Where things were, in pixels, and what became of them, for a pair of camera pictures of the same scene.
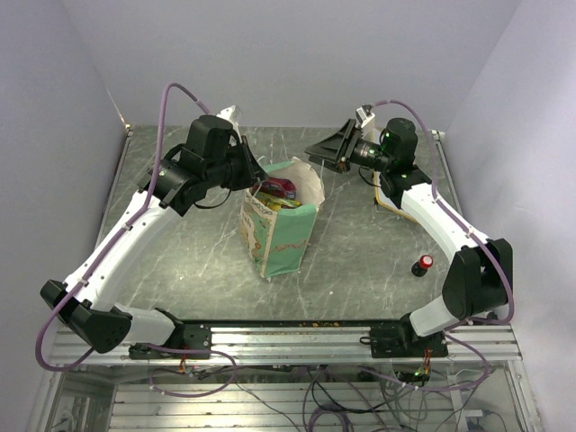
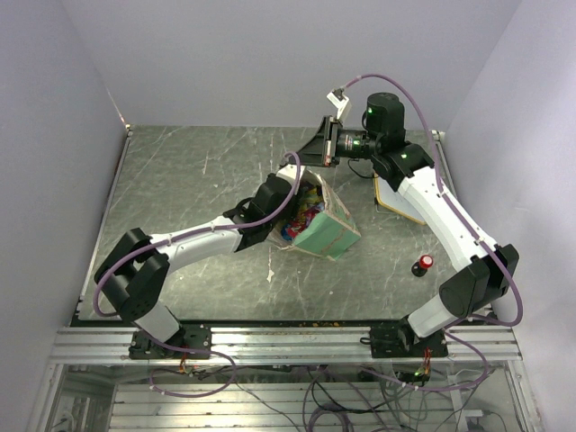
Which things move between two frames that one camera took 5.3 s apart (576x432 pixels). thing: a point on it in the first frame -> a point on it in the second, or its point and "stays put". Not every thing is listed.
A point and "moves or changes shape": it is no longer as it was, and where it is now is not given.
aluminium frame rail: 494,343 stays put
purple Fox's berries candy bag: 276,185 moves or changes shape
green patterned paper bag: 277,236 -> 329,233
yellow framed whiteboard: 379,195 stays put
